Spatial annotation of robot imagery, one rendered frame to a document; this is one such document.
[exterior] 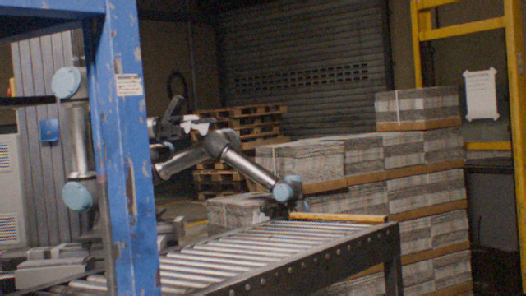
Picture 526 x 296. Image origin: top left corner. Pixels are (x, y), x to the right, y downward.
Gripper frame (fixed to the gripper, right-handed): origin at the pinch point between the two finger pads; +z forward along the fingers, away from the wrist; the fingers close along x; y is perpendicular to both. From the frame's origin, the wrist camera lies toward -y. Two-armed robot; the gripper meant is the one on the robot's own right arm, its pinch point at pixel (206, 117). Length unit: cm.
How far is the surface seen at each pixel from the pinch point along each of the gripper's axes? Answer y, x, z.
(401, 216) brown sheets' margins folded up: 39, -160, 18
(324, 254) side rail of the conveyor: 45, -3, 41
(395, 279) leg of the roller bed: 58, -48, 49
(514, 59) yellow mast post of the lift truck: -46, -206, 70
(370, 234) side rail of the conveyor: 40, -30, 46
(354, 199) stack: 30, -133, 2
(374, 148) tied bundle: 4, -143, 10
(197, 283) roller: 50, 40, 22
